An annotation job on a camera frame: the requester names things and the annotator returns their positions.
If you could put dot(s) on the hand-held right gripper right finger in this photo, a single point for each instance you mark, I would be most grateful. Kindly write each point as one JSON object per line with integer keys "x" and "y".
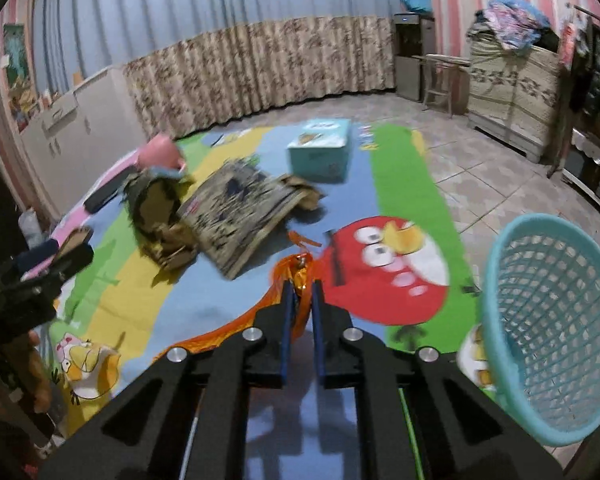
{"x": 319, "y": 330}

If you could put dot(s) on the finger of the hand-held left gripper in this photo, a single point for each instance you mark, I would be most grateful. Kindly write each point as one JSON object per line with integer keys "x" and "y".
{"x": 75, "y": 237}
{"x": 70, "y": 260}

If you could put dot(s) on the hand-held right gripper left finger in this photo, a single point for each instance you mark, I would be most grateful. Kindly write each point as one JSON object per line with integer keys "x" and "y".
{"x": 287, "y": 325}

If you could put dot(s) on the orange plastic wrapper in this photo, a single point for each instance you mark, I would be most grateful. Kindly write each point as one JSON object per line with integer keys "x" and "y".
{"x": 300, "y": 272}

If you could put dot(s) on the brown paper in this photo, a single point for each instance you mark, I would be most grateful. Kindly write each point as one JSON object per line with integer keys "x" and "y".
{"x": 157, "y": 220}

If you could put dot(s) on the teal plastic basket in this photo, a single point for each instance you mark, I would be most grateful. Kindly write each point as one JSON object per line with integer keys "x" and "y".
{"x": 545, "y": 320}

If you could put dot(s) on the person's left hand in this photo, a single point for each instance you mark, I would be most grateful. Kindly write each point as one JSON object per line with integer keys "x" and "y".
{"x": 35, "y": 385}

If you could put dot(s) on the black flat case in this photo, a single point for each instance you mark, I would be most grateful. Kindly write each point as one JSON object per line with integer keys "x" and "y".
{"x": 102, "y": 192}

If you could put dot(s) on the white cabinet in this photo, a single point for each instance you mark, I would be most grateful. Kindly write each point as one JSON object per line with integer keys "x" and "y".
{"x": 80, "y": 130}

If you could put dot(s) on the cartoon play mat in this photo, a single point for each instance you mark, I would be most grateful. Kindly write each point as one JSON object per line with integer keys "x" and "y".
{"x": 180, "y": 305}

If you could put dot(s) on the pink cup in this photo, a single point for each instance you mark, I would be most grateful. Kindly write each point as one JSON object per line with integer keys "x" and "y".
{"x": 160, "y": 152}

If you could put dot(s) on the teal tissue box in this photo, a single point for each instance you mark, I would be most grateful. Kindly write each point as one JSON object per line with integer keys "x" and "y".
{"x": 317, "y": 155}

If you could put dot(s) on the blue curtain with floral hem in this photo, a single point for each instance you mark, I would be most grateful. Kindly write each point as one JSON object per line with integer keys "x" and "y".
{"x": 220, "y": 35}

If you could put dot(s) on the wooden folding stool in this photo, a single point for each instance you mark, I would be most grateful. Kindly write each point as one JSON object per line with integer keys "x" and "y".
{"x": 442, "y": 80}

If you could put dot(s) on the dark water dispenser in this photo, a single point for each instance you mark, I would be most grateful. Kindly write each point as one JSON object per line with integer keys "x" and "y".
{"x": 412, "y": 60}

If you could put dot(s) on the floral cloth covered cabinet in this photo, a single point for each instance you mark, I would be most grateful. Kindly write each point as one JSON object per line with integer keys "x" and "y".
{"x": 515, "y": 95}

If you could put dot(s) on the low table with lace cloth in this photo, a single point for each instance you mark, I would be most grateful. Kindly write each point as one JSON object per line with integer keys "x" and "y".
{"x": 597, "y": 170}

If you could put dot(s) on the pile of clothes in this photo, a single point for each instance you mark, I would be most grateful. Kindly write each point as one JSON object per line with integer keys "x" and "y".
{"x": 512, "y": 20}

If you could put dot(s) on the clothes rack with garments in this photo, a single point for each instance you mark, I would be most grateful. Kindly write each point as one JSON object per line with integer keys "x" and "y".
{"x": 592, "y": 60}

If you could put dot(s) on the wall poster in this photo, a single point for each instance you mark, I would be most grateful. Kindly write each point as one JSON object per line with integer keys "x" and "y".
{"x": 15, "y": 50}

